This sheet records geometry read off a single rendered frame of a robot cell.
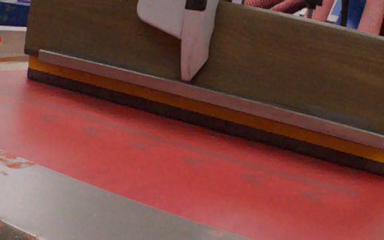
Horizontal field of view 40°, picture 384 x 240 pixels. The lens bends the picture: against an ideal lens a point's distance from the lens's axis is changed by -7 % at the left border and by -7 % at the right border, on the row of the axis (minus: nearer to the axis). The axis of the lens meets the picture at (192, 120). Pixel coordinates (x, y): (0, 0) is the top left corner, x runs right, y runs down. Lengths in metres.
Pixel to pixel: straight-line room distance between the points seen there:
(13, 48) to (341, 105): 0.39
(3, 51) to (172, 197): 0.40
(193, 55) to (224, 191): 0.14
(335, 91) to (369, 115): 0.03
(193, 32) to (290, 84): 0.08
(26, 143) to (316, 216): 0.16
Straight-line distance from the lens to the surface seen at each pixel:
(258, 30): 0.40
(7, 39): 0.63
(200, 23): 0.39
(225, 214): 0.25
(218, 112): 0.43
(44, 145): 0.31
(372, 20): 1.20
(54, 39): 0.49
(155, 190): 0.26
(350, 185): 0.36
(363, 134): 0.38
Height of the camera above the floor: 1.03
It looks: 10 degrees down
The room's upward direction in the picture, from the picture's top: 11 degrees clockwise
